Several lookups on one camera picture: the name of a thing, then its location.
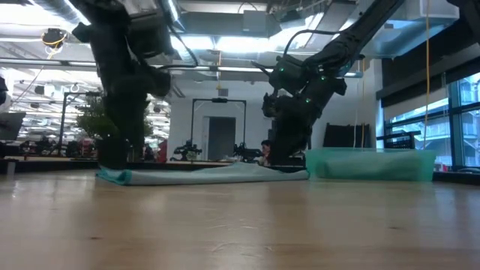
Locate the black right side rails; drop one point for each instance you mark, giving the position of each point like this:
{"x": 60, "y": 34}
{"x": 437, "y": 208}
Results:
{"x": 455, "y": 176}

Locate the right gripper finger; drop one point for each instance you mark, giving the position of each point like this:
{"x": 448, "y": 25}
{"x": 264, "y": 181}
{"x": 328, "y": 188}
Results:
{"x": 290, "y": 146}

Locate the person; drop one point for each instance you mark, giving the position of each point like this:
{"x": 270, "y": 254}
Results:
{"x": 266, "y": 148}

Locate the black panel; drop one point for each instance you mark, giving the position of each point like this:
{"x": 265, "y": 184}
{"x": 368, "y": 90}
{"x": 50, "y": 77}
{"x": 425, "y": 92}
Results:
{"x": 345, "y": 135}

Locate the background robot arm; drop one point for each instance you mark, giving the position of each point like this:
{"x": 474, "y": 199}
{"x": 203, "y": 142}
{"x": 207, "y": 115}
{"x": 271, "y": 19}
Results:
{"x": 245, "y": 152}
{"x": 185, "y": 150}

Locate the grey door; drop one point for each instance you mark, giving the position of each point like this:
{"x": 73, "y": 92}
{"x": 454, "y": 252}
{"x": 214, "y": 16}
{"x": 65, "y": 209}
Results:
{"x": 221, "y": 138}

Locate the black metal stand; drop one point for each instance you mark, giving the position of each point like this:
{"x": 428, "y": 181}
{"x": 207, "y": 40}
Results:
{"x": 63, "y": 123}

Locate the metal air duct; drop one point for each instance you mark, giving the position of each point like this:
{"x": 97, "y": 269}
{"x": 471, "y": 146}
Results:
{"x": 412, "y": 33}

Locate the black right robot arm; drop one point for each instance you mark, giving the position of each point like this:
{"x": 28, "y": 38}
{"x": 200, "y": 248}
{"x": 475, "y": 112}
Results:
{"x": 337, "y": 48}

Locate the teal microfiber towel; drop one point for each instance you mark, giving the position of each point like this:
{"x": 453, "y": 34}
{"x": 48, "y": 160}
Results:
{"x": 210, "y": 176}

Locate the dark monitor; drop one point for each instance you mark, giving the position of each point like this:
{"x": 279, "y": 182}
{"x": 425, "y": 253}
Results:
{"x": 11, "y": 125}

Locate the small green potted plant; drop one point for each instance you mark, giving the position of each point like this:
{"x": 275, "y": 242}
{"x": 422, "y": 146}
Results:
{"x": 90, "y": 120}

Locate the grey ceiling box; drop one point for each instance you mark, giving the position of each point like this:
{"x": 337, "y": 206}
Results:
{"x": 255, "y": 21}

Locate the black gantry frame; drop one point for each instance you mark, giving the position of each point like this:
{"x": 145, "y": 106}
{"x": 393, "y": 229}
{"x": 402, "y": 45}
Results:
{"x": 219, "y": 100}

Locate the background robot workstation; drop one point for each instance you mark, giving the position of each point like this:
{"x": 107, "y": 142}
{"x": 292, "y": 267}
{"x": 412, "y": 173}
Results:
{"x": 45, "y": 144}

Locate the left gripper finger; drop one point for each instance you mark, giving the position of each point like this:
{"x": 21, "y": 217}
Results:
{"x": 125, "y": 127}

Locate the black cross rail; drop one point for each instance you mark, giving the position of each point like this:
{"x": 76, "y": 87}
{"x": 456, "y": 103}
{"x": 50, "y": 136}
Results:
{"x": 56, "y": 165}

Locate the long ceiling light bar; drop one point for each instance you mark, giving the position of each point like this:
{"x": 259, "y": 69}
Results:
{"x": 232, "y": 69}

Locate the dark window frame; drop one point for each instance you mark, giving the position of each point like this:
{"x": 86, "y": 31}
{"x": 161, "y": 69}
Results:
{"x": 453, "y": 131}

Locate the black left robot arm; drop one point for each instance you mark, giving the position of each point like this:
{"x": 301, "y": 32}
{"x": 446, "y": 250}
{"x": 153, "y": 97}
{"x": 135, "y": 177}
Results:
{"x": 112, "y": 22}

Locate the red object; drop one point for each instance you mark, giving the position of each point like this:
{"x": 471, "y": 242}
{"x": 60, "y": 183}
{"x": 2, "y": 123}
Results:
{"x": 163, "y": 150}

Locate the green translucent plastic basket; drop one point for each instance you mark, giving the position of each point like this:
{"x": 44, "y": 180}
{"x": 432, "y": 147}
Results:
{"x": 427, "y": 165}

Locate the black cart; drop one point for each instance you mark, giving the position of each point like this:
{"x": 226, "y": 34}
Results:
{"x": 399, "y": 139}

